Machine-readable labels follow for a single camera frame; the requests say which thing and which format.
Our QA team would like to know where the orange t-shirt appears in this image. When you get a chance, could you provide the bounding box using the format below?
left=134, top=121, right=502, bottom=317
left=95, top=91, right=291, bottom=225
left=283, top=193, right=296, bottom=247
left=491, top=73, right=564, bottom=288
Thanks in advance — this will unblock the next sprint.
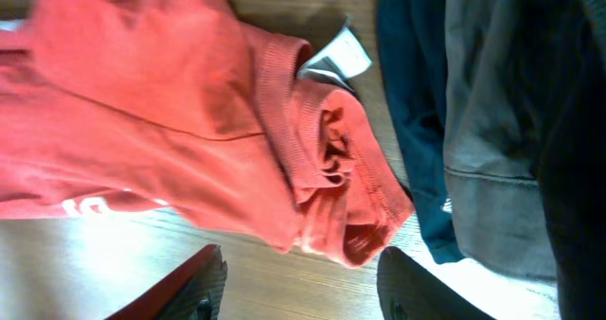
left=1, top=0, right=413, bottom=268

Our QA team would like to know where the grey patterned garment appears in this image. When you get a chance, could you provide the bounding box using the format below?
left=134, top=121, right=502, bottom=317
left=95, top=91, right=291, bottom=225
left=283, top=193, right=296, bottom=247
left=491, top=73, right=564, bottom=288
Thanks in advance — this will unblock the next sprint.
left=443, top=0, right=597, bottom=280

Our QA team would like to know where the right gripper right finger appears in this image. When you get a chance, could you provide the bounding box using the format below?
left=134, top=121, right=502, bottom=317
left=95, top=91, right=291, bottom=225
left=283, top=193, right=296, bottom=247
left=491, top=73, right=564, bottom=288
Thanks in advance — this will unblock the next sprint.
left=377, top=246, right=492, bottom=320

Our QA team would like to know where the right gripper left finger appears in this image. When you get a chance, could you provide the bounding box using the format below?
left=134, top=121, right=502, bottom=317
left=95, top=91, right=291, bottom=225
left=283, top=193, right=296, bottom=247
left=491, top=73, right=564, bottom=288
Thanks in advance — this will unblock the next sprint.
left=107, top=244, right=228, bottom=320

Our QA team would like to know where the navy blue garment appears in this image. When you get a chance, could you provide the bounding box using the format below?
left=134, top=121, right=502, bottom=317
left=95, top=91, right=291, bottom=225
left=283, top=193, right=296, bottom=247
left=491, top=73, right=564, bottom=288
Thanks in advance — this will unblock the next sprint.
left=377, top=0, right=464, bottom=264

